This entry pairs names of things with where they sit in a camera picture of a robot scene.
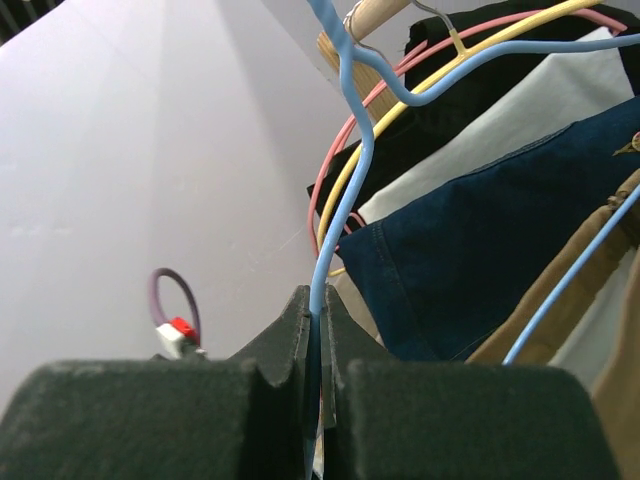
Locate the black garment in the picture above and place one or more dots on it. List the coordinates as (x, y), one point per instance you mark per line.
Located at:
(419, 132)

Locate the pink hanger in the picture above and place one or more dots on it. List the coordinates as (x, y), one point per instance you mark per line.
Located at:
(422, 51)

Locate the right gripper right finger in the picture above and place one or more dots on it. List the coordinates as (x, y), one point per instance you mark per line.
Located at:
(392, 419)

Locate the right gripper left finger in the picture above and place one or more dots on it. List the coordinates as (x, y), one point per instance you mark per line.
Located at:
(238, 418)

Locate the white cloth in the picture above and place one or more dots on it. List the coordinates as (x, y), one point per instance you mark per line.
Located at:
(562, 89)

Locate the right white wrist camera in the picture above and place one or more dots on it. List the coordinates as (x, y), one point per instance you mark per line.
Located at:
(179, 338)

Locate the navy blue denim garment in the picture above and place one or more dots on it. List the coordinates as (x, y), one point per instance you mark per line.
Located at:
(445, 271)

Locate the brown skirt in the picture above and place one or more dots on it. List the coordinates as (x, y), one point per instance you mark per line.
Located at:
(579, 333)

